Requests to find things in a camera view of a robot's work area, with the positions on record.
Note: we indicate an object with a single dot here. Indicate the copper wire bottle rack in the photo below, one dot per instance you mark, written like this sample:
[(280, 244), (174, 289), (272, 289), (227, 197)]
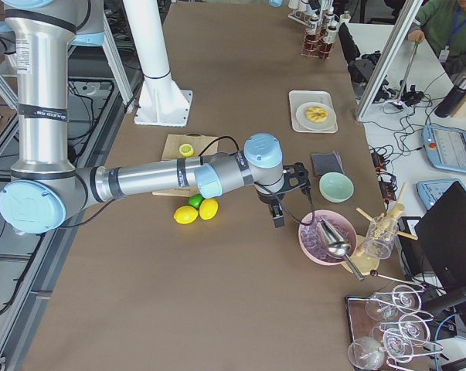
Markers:
[(312, 34)]

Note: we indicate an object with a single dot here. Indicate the wooden cutting board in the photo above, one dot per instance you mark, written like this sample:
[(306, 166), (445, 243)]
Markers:
[(171, 151)]

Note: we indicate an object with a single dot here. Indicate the wine glass bottom left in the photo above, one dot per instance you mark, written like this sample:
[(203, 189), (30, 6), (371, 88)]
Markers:
[(366, 353)]

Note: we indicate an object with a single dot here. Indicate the black monitor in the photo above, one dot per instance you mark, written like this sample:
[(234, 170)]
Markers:
[(442, 235)]

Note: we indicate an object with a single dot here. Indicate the wooden mug tree stand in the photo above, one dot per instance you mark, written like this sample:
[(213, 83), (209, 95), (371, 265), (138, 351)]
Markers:
[(360, 258)]

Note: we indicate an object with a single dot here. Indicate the wine glass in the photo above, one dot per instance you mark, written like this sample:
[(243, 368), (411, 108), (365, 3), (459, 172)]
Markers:
[(398, 348), (366, 353), (411, 327), (391, 305)]

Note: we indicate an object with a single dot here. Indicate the person in green sweater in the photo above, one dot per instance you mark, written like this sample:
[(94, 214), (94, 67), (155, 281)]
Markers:
[(443, 25)]

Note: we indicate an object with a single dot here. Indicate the wine glass upper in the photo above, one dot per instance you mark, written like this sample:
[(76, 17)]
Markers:
[(391, 305)]

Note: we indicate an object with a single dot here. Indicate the teach pendant upper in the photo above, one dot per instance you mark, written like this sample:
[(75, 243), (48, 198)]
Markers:
[(445, 147)]

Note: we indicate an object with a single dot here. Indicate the mint green bowl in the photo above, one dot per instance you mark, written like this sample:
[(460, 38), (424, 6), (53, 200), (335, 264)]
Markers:
[(336, 187)]

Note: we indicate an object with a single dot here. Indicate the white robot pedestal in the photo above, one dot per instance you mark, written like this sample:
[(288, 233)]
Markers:
[(161, 101)]

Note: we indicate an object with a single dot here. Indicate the dark glass rack tray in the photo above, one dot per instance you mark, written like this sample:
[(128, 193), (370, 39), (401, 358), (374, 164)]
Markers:
[(360, 323)]

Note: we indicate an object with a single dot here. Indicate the tea bottle in rack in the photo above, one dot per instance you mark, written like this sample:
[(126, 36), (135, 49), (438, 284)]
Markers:
[(329, 33)]

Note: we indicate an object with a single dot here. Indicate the pink bowl of ice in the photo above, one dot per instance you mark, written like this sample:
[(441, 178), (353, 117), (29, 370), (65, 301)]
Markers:
[(310, 241)]

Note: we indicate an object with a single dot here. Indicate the yellow lemon near lime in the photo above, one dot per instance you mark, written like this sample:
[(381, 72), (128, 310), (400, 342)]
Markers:
[(208, 209)]

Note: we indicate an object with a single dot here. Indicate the white round plate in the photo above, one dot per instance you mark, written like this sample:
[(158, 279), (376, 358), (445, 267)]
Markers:
[(315, 116)]

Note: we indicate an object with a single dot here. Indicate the half lemon slice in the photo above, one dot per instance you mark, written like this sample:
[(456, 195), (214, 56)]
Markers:
[(186, 150)]

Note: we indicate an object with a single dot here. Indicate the yellow lemon front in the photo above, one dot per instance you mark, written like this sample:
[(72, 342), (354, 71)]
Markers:
[(185, 214)]

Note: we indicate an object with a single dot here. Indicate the metal ice scoop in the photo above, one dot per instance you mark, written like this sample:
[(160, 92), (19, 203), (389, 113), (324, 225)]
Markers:
[(337, 245)]

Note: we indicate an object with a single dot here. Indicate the clear glass mug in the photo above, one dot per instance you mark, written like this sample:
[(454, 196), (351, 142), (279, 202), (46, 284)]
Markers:
[(380, 236)]

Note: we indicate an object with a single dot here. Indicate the black thermos bottle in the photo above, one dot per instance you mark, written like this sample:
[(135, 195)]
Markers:
[(456, 95)]

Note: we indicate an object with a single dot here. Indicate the wine glass middle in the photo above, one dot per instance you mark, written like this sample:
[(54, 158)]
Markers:
[(411, 327)]

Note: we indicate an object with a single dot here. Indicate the teach pendant lower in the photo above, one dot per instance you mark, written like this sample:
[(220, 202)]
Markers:
[(430, 191)]

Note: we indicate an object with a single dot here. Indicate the teach pendant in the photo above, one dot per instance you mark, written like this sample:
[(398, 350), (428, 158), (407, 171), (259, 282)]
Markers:
[(430, 191), (445, 147)]

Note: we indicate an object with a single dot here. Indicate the grey folded cloth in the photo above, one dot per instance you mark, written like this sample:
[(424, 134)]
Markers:
[(324, 163)]

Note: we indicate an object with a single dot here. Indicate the white dish rack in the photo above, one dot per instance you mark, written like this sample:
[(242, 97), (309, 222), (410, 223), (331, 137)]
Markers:
[(302, 10)]

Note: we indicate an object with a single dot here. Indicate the green lime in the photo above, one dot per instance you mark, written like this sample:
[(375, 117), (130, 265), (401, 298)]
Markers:
[(196, 200)]

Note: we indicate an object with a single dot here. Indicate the aluminium frame post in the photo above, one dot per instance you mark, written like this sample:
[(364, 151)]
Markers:
[(390, 50)]

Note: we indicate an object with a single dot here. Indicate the white serving tray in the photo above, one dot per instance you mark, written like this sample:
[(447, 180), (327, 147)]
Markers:
[(298, 97)]

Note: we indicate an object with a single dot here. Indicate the wine glass lower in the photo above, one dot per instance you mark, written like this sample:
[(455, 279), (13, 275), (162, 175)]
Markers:
[(398, 348)]

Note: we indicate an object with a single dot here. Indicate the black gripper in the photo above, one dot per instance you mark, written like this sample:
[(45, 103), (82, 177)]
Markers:
[(270, 198)]

